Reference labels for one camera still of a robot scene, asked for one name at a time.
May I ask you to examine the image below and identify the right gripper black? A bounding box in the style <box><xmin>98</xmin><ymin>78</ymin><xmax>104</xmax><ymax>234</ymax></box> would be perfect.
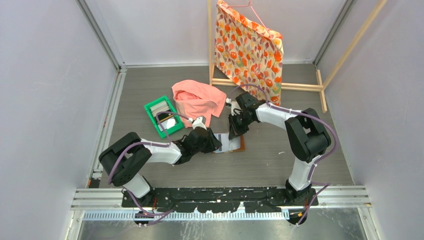
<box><xmin>228</xmin><ymin>112</ymin><xmax>254</xmax><ymax>140</ymax></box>

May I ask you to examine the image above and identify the brown leather card holder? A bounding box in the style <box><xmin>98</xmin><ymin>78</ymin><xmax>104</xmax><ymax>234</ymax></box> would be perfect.
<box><xmin>214</xmin><ymin>132</ymin><xmax>246</xmax><ymax>154</ymax></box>

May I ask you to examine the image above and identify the green card tray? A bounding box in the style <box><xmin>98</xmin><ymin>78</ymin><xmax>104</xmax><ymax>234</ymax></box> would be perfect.
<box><xmin>143</xmin><ymin>95</ymin><xmax>184</xmax><ymax>139</ymax></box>

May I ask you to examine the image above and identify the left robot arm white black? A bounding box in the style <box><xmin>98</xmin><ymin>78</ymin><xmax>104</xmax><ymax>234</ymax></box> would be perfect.
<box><xmin>98</xmin><ymin>127</ymin><xmax>222</xmax><ymax>207</ymax></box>

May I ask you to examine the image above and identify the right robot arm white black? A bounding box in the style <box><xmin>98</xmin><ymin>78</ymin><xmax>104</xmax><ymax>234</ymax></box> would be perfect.
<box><xmin>225</xmin><ymin>92</ymin><xmax>332</xmax><ymax>205</ymax></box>

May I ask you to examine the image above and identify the pink cloth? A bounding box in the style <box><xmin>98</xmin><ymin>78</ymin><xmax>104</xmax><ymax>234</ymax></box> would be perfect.
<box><xmin>171</xmin><ymin>79</ymin><xmax>227</xmax><ymax>127</ymax></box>

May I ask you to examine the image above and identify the floral fabric bag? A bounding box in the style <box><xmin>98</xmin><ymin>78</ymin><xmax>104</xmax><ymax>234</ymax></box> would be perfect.
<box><xmin>213</xmin><ymin>0</ymin><xmax>284</xmax><ymax>106</ymax></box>

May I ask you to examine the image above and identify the pink hanger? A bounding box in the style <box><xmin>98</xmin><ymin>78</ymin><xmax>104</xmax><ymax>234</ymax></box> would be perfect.
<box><xmin>229</xmin><ymin>0</ymin><xmax>269</xmax><ymax>32</ymax></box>

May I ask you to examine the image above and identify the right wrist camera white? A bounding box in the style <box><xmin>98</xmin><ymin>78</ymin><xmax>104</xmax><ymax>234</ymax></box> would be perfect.
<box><xmin>225</xmin><ymin>98</ymin><xmax>242</xmax><ymax>116</ymax></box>

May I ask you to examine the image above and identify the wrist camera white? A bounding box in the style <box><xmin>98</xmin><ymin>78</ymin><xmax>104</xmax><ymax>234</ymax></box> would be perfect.
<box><xmin>225</xmin><ymin>98</ymin><xmax>242</xmax><ymax>116</ymax></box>
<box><xmin>191</xmin><ymin>116</ymin><xmax>207</xmax><ymax>130</ymax></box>

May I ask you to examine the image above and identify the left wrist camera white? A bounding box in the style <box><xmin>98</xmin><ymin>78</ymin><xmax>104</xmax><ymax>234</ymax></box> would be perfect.
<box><xmin>191</xmin><ymin>116</ymin><xmax>207</xmax><ymax>130</ymax></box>

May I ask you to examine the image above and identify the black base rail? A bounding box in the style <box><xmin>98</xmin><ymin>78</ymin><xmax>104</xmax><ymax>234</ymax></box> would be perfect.
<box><xmin>121</xmin><ymin>186</ymin><xmax>318</xmax><ymax>214</ymax></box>

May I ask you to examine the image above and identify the wooden rack frame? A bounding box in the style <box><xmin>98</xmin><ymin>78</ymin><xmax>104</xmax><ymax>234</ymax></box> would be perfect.
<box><xmin>207</xmin><ymin>0</ymin><xmax>387</xmax><ymax>113</ymax></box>

